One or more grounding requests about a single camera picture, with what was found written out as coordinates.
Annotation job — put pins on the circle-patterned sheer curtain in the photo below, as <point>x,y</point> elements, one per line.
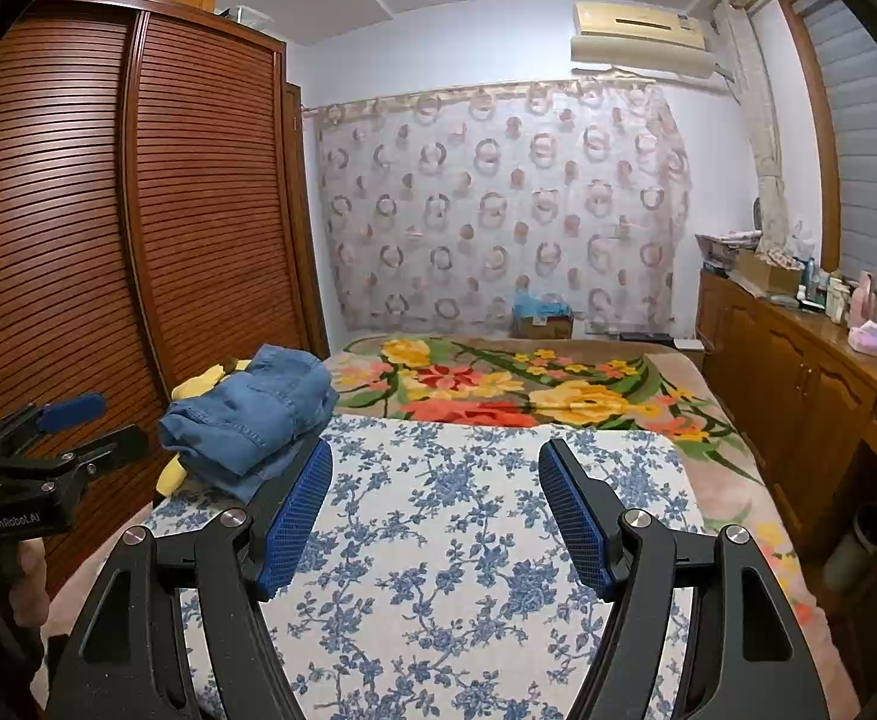
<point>498,202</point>

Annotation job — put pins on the person's left hand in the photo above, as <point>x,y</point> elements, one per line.
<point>29,585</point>

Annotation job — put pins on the blue denim pants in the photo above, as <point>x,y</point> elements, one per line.
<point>250,412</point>

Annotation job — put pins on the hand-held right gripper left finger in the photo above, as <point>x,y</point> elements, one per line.
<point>295,517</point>

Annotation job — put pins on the grey trash bin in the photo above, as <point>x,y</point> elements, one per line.
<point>858,547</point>

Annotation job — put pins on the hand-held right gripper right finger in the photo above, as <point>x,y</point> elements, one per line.
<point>577,517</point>

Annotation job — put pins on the grey window blind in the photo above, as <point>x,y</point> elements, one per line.
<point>873,142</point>

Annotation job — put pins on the yellow plush toy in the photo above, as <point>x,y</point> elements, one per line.
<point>194,384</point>

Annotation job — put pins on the beige tied curtain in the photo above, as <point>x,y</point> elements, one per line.
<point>761,112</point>

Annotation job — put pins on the pink tissue box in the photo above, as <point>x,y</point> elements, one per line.
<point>867,339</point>

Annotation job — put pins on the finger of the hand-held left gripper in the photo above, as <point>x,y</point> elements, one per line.
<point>70,411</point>
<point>112,446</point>

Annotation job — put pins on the beige wall air conditioner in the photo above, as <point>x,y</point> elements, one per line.
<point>641,37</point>

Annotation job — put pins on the white blue floral sheet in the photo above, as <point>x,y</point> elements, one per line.
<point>446,540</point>

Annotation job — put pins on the wooden sideboard cabinet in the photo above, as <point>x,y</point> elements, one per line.
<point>791,375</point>

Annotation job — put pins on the pink bottle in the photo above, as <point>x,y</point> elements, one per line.
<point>861,300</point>

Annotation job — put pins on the wooden louvered wardrobe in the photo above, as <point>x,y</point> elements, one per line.
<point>55,202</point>

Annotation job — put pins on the clear storage box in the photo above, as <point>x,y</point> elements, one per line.
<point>247,15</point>

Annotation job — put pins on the white bottle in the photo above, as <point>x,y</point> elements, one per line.
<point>836,301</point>

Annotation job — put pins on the open cardboard box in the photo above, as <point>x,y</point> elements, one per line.
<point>764,274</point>

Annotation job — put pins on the small white box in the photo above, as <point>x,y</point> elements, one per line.
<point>689,344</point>

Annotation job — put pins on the colourful flower blanket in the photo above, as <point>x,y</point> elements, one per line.
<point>483,382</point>

